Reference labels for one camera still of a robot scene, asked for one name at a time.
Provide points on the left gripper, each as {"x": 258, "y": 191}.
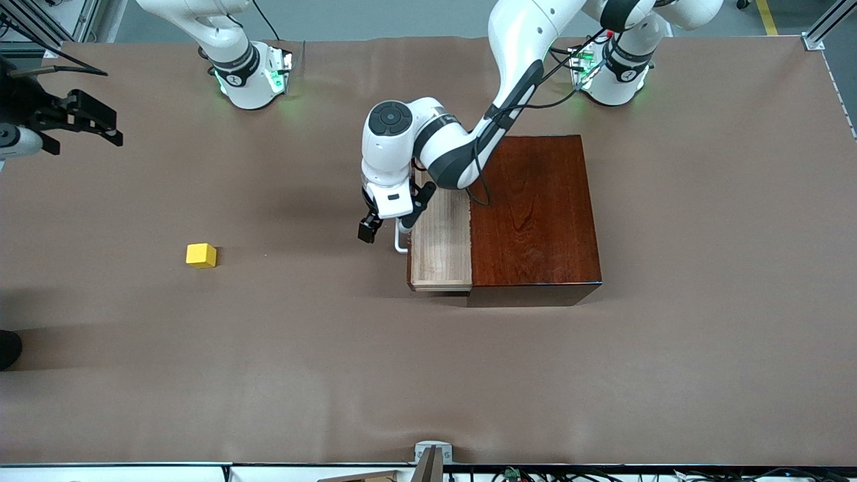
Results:
{"x": 369, "y": 224}

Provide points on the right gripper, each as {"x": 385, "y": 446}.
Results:
{"x": 28, "y": 102}

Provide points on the yellow cube block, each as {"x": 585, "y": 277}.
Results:
{"x": 201, "y": 256}

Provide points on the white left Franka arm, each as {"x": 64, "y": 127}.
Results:
{"x": 392, "y": 147}

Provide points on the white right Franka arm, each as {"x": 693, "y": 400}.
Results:
{"x": 248, "y": 80}

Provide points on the dark red wooden cabinet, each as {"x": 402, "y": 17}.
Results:
{"x": 535, "y": 221}

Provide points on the black round object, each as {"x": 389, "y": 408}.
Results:
{"x": 7, "y": 348}

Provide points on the brown table cover sheet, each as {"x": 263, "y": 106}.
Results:
{"x": 201, "y": 368}

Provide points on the light wooden plank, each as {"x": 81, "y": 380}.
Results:
{"x": 375, "y": 477}

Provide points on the aluminium profile bar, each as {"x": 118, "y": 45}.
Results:
{"x": 827, "y": 27}

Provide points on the aluminium frame structure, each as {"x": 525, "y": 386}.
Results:
{"x": 84, "y": 20}

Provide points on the grey metal bracket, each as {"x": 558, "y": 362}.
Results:
{"x": 433, "y": 452}

